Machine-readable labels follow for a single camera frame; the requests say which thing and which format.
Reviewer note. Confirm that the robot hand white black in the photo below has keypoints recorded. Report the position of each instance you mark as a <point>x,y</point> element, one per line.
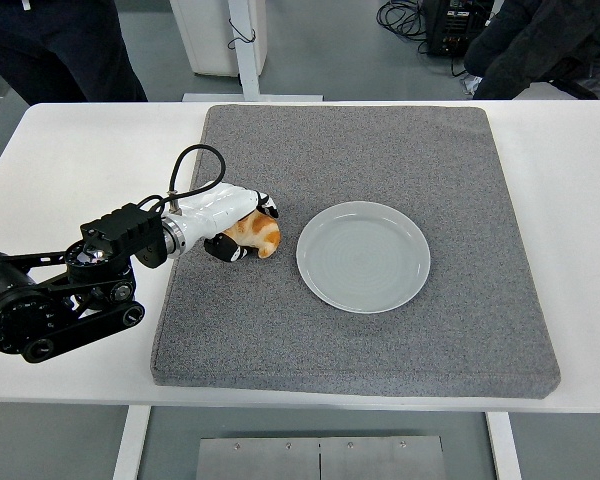
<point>220,207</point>

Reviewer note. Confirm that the golden croissant bread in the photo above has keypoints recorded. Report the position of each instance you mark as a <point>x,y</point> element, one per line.
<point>262,235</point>

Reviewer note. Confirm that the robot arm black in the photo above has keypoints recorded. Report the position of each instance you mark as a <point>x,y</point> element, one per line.
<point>115,230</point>

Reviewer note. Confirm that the round grey plate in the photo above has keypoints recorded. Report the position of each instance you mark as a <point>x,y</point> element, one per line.
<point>362,257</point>

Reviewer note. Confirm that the grey metal plate with screws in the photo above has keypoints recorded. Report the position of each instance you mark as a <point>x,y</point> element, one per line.
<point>260,460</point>

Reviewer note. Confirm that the white cabinet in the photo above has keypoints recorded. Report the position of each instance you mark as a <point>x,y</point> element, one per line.
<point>205,30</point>

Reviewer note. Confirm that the grey textured mat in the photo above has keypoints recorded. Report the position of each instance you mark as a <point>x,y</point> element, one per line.
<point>330,350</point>

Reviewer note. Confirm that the person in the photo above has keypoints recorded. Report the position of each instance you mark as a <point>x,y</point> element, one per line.
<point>530,50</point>
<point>55,50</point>

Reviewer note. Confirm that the white table leg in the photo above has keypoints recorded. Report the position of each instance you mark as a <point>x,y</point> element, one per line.
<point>505,450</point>
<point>130,445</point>

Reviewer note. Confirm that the black electronics box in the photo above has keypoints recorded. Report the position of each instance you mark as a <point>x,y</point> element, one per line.
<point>445,30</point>

